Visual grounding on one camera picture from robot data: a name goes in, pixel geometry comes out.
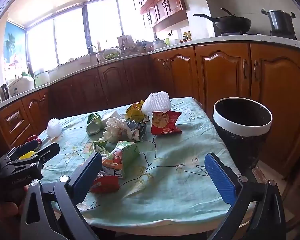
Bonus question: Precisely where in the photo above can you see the bowl of green beans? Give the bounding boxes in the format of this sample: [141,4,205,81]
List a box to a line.
[102,47,122,60]

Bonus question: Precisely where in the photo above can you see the steel pot with lid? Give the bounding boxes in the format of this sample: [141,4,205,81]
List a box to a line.
[152,38,167,50]

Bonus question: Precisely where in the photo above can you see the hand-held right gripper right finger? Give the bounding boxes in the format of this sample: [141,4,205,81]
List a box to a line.
[204,152,288,240]

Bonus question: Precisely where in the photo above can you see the gas stove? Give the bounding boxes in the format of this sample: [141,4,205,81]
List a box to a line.
[216,30,298,40]

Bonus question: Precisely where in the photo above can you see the person's left hand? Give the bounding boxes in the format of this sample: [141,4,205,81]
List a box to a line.
[0,185,32,222]

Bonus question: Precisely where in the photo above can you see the small yellow wrapper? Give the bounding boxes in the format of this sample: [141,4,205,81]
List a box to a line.
[19,150,37,160]

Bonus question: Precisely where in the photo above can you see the silver blue wrapper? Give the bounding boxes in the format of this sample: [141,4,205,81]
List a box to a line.
[122,120,147,143]

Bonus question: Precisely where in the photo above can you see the sink faucet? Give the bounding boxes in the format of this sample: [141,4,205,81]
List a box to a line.
[87,45,100,64]

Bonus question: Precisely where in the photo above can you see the wooden base cabinets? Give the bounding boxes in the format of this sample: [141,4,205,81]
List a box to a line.
[0,42,300,178]

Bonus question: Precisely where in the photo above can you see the wooden wall cabinets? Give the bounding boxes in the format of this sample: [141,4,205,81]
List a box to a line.
[129,0,187,32]

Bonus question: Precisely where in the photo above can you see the knife block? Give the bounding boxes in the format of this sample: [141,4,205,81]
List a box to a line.
[117,35,133,54]

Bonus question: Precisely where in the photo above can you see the wall poster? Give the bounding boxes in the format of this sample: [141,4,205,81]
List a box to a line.
[4,21,27,82]

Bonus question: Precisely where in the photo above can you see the black wok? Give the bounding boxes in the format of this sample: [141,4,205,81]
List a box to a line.
[193,8,252,34]

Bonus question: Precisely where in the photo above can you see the red green wrapper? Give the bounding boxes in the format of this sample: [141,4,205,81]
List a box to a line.
[27,135,42,150]

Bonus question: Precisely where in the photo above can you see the speckled white countertop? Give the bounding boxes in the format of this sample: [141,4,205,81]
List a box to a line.
[0,35,300,112]

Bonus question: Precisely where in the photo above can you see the steel kettle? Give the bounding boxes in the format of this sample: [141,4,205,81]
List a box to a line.
[0,84,9,103]

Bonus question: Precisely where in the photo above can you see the crumpled green wrapper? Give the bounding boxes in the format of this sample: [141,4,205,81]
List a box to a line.
[92,137,110,155]

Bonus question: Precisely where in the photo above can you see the red chip bag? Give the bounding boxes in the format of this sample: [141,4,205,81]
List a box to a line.
[151,110,182,136]

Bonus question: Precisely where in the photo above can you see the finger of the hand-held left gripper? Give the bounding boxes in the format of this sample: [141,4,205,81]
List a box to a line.
[0,139,42,166]
[36,142,61,168]

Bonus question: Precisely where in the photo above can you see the kitchen window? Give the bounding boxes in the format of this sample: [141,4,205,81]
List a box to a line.
[26,0,155,73]

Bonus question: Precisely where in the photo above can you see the white rice cooker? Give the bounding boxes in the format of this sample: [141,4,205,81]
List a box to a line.
[9,76,35,97]

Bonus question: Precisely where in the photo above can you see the white printed wrapper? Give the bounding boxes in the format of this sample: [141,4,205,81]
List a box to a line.
[97,167,125,179]

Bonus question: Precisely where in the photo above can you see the green orange juice carton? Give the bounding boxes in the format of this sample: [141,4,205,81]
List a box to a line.
[102,140,140,178]

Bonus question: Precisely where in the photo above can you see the grey pot with lid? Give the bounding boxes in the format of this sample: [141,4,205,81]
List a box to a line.
[261,9,296,34]

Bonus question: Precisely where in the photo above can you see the crushed green can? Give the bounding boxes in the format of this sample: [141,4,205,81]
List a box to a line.
[86,112,103,135]

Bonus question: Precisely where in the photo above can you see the small white foam fruit net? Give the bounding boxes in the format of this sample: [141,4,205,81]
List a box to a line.
[47,118,63,137]

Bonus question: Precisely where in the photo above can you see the green floral tablecloth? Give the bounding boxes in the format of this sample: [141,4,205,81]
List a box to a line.
[36,96,243,227]

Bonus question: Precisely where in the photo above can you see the large white foam fruit net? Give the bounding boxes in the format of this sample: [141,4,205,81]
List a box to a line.
[141,92,171,112]

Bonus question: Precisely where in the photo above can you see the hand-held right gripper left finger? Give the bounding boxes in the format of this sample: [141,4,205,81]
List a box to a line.
[20,152,103,240]

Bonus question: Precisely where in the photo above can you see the crumpled white tissue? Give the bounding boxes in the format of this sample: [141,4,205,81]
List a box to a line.
[103,117,127,143]

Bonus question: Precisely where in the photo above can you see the black bin with white rim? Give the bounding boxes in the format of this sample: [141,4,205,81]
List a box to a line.
[212,97,273,173]

